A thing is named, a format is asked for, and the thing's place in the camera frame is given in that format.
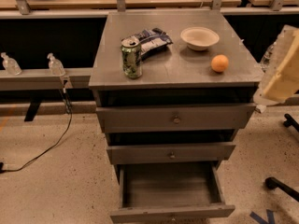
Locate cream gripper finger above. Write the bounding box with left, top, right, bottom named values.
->
left=253, top=25, right=299, bottom=105

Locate orange fruit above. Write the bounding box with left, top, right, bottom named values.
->
left=211, top=54, right=229, bottom=73

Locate grey top drawer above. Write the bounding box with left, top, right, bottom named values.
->
left=96, top=104, right=254, bottom=133

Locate grey drawer cabinet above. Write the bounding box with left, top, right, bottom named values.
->
left=88, top=8, right=265, bottom=185

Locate grey middle drawer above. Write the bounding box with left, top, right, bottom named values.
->
left=107, top=142, right=235, bottom=164

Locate grey open bottom drawer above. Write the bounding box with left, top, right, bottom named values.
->
left=110, top=162, right=235, bottom=224

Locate clear water bottle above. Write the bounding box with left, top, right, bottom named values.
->
left=260, top=42, right=276, bottom=72

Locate black chair leg upper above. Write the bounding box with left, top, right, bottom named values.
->
left=283, top=114, right=299, bottom=132

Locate black chair leg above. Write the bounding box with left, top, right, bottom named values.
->
left=265, top=176, right=299, bottom=202
left=283, top=114, right=299, bottom=132

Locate white paper bowl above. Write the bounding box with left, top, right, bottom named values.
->
left=180, top=27, right=220, bottom=51

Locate black chair leg lower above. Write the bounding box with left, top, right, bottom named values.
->
left=265, top=176, right=299, bottom=202

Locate blue white chip bag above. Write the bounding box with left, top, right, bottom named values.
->
left=123, top=28, right=173, bottom=60

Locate green soda can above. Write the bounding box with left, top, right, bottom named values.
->
left=121, top=36, right=142, bottom=79

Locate clear sanitizer bottle far left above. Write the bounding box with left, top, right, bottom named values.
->
left=1, top=52, right=21, bottom=76

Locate clear sanitizer bottle near cable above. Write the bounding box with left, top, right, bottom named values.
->
left=47, top=53, right=65, bottom=77

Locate black power cable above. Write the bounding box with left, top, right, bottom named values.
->
left=0, top=77, right=74, bottom=174

